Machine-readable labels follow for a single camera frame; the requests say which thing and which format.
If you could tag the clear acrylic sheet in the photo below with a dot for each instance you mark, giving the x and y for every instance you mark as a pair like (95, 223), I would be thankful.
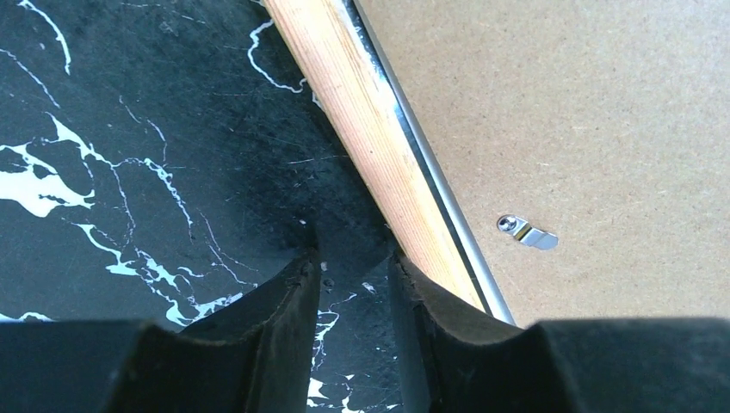
(470, 254)

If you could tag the metal backing turn clip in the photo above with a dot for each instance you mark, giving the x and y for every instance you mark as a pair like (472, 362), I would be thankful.
(523, 232)

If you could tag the brown cardboard backing board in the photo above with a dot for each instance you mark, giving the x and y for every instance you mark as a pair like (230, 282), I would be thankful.
(605, 123)

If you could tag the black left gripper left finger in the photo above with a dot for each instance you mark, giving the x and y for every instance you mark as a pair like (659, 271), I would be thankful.
(251, 356)

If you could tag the yellow wooden picture frame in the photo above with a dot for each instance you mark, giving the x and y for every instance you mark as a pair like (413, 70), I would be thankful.
(360, 107)

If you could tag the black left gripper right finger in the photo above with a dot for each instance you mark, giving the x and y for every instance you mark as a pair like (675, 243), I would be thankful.
(454, 358)

